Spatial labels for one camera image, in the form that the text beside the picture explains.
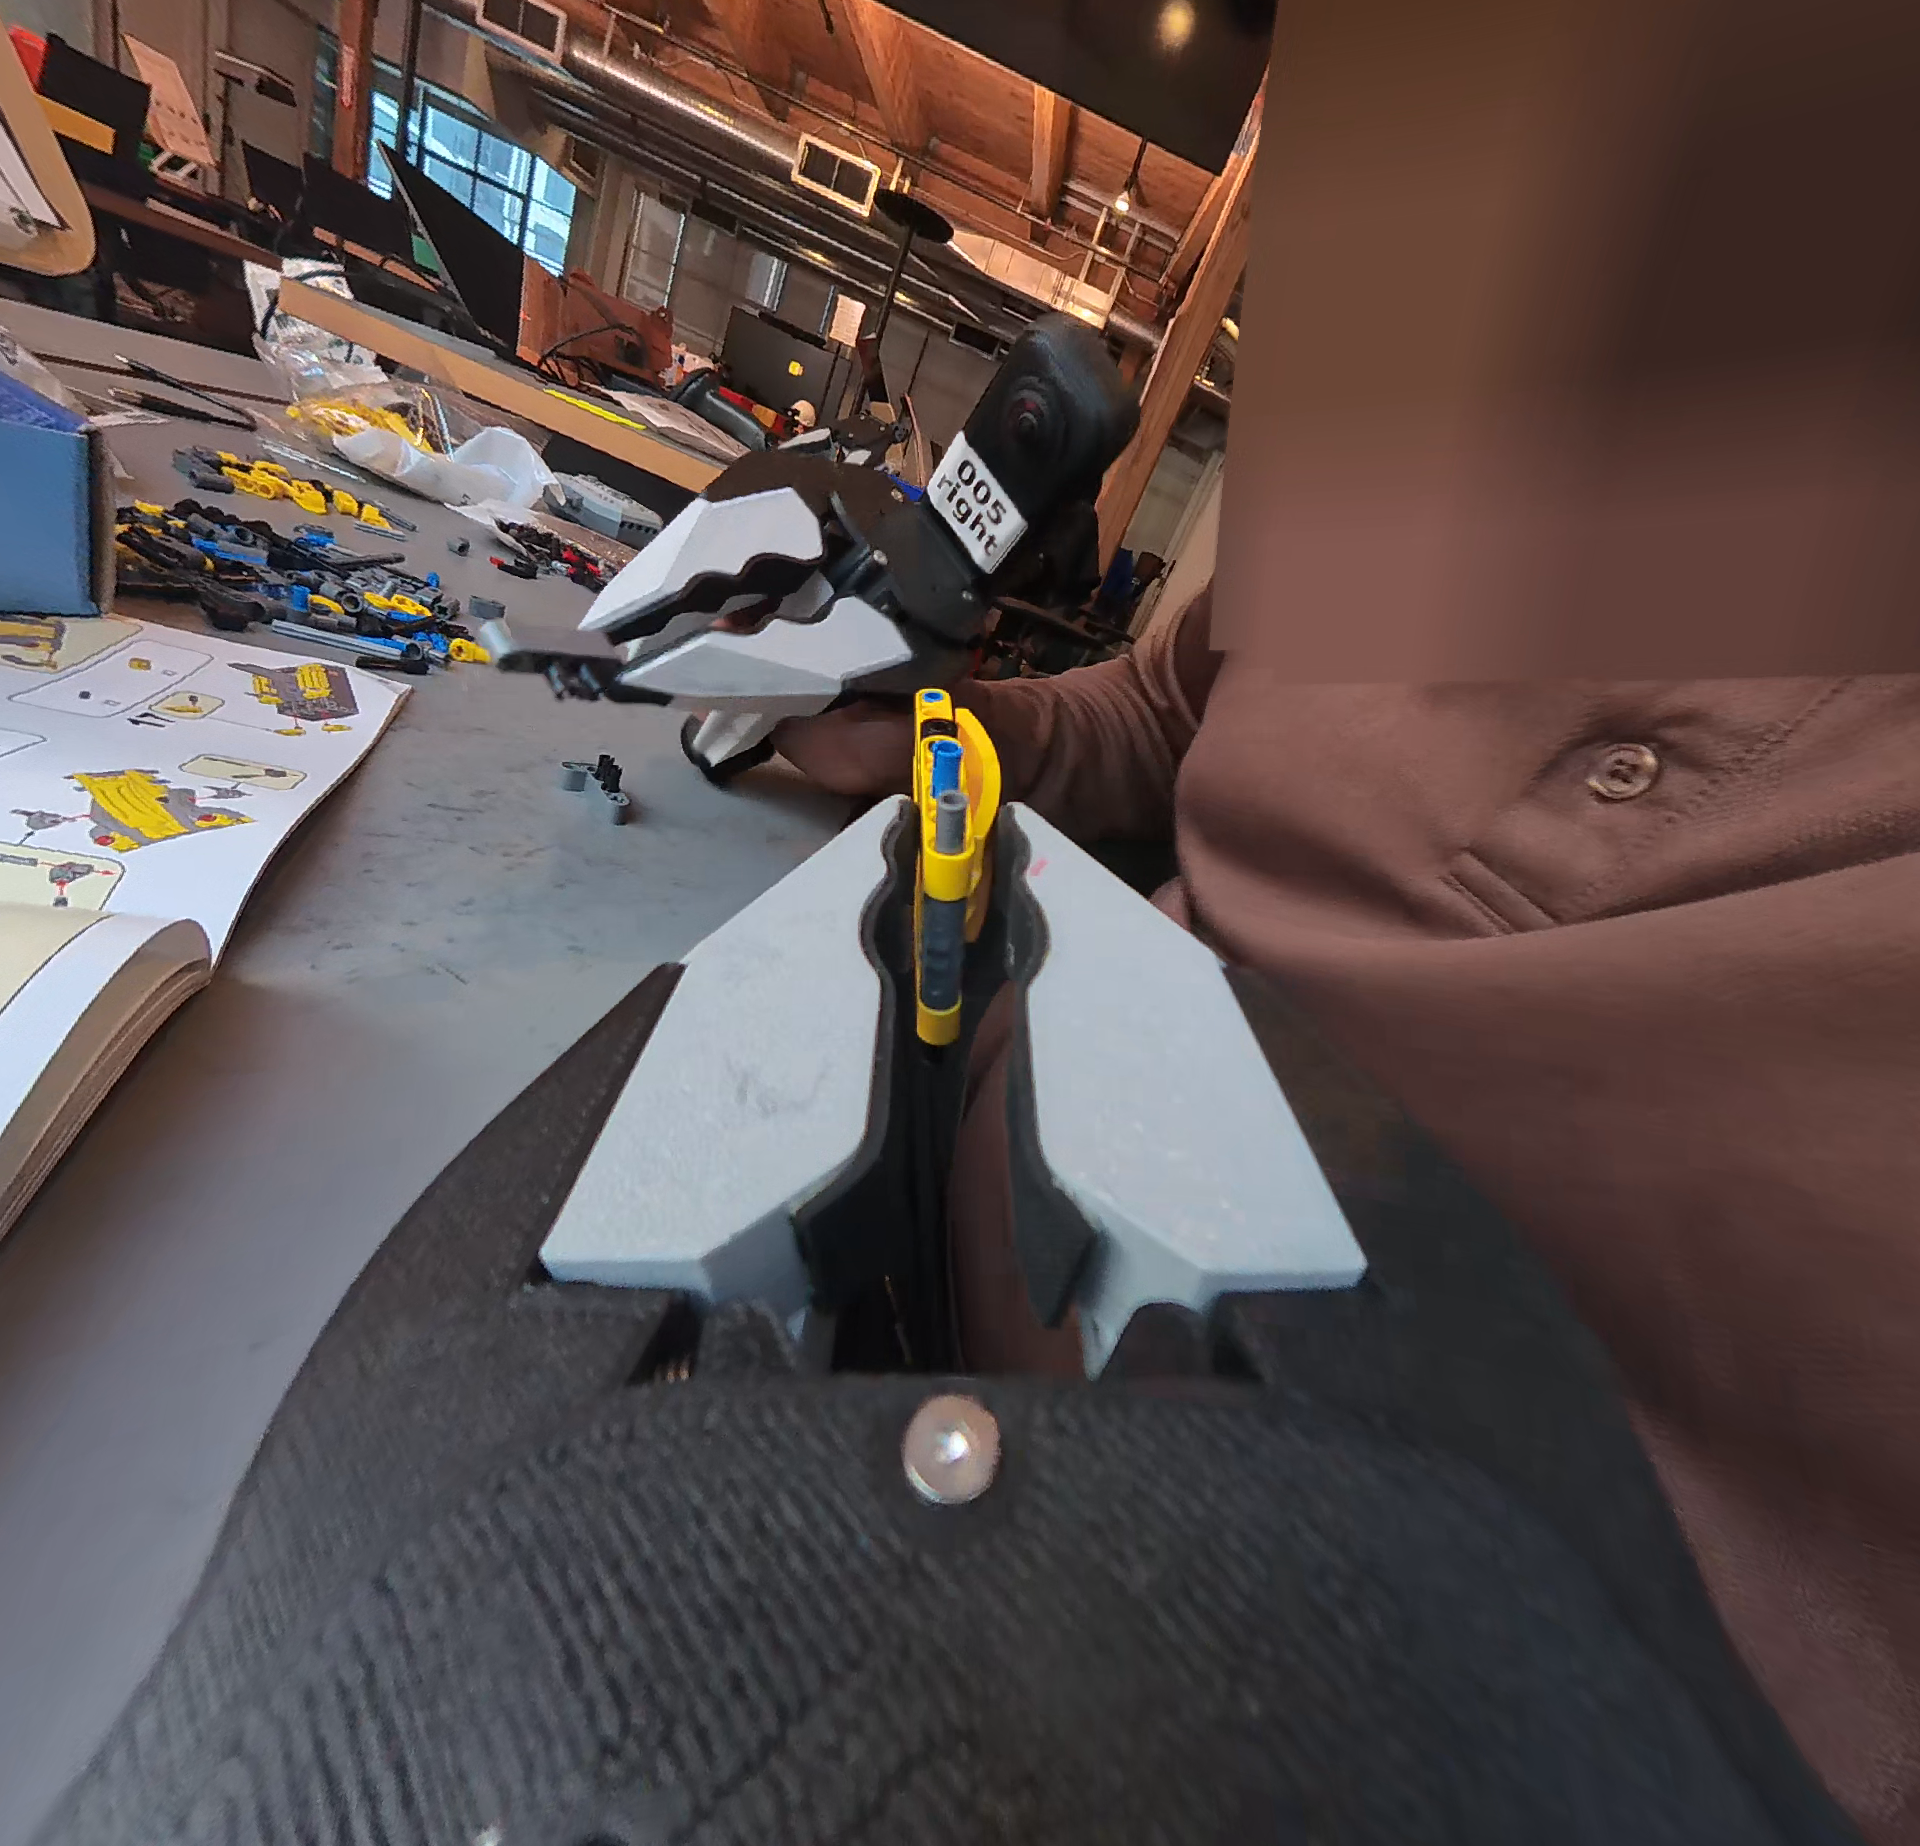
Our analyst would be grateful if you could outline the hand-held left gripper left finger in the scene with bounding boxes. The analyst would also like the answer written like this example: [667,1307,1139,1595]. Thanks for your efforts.
[540,795,926,1310]

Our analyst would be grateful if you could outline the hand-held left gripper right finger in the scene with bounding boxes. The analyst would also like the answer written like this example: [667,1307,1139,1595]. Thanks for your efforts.
[997,805,1369,1374]

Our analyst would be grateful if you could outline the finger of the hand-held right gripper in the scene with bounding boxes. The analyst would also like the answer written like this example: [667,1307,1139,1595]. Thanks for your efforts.
[616,593,922,713]
[576,485,834,643]

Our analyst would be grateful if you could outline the yellow brick assembly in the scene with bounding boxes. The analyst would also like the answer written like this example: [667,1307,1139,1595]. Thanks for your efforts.
[906,689,1005,1051]

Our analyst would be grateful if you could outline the person's right forearm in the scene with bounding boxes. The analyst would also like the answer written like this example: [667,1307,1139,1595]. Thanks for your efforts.
[945,630,1219,846]

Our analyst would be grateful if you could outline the person's right hand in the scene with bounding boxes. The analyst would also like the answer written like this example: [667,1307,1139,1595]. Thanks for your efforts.
[779,700,922,798]

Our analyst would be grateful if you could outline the grey brick hub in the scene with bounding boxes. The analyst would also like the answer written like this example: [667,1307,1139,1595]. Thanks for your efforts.
[547,473,663,536]

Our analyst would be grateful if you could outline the red black small bricks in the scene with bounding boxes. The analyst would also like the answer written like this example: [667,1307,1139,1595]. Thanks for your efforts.
[495,518,623,588]

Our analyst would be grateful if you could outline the white plastic bag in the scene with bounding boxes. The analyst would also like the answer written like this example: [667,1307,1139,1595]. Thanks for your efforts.
[286,390,558,511]

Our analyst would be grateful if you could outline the wooden-edged background table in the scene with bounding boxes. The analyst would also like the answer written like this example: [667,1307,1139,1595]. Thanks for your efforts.
[276,279,753,497]

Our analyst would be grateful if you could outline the tall wooden pillar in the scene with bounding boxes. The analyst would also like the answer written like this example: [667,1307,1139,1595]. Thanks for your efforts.
[1095,121,1254,527]

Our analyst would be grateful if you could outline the pile of small bricks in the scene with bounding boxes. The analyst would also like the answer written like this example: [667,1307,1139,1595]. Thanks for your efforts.
[112,444,497,668]

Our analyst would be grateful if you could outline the open instruction booklet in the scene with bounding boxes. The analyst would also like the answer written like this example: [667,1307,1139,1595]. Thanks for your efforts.
[0,614,413,1232]

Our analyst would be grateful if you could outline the blue cardboard box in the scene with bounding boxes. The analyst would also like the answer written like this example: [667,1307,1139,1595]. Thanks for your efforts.
[0,375,122,617]

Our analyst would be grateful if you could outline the black cable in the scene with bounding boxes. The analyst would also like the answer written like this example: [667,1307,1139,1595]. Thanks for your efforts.
[31,354,258,432]

